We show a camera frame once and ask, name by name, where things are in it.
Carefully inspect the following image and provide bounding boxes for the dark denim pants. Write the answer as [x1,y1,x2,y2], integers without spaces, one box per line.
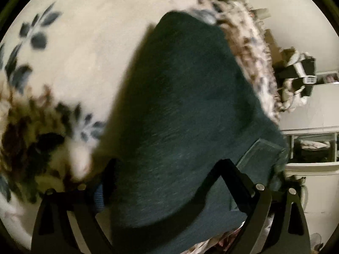
[98,11,287,253]

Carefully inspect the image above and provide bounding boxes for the white shelf unit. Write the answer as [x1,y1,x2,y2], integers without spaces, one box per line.
[280,71,339,217]

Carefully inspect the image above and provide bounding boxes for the floral fleece blanket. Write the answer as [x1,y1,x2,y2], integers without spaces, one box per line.
[1,0,278,252]

